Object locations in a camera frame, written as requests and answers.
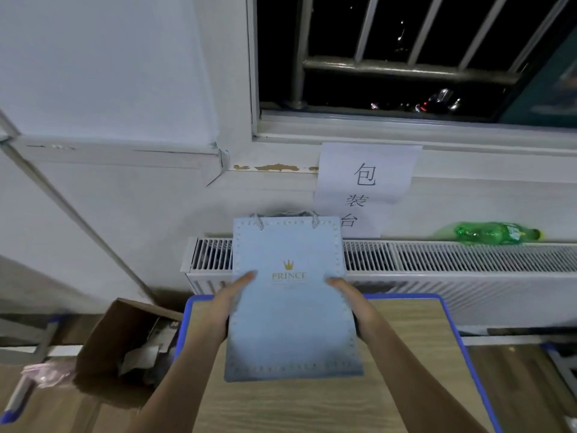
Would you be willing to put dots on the person's right hand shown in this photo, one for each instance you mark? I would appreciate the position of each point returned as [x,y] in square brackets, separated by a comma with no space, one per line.
[361,313]

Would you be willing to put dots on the person's left hand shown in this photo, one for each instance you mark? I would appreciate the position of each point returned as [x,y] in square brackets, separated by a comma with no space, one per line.
[216,311]

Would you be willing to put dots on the crown-print light blue paper bag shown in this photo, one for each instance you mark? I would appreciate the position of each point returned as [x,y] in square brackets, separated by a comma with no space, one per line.
[288,320]

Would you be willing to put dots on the person's left forearm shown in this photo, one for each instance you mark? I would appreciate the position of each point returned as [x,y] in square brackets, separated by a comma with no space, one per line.
[180,388]

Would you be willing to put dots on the person's right forearm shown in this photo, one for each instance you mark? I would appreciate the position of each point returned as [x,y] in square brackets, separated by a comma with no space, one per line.
[415,388]

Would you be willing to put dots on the crumpled white paper scraps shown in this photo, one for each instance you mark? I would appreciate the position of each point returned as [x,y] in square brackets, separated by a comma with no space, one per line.
[149,351]

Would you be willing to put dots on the blue-edged wooden desk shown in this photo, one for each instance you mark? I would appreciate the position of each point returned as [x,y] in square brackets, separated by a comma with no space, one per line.
[306,406]

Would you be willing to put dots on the brown cardboard box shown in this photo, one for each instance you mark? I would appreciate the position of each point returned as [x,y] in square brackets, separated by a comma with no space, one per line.
[99,356]

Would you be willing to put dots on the white paper sign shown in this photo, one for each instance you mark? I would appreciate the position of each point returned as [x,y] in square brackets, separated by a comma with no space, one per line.
[370,176]

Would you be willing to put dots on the green plastic bottle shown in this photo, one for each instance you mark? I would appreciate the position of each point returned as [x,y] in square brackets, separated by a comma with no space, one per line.
[496,233]

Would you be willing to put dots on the pink water bottle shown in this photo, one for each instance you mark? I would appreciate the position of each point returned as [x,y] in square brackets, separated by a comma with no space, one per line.
[45,374]

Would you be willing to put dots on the grey metal desk blue edge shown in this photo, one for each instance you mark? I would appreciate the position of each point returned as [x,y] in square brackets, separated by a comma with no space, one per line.
[563,361]
[32,374]

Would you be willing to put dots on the metal window grille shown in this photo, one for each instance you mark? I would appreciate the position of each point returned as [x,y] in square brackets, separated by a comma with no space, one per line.
[397,67]

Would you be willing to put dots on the teal framed sliding window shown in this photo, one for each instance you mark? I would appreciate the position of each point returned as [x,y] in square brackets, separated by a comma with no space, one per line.
[559,94]

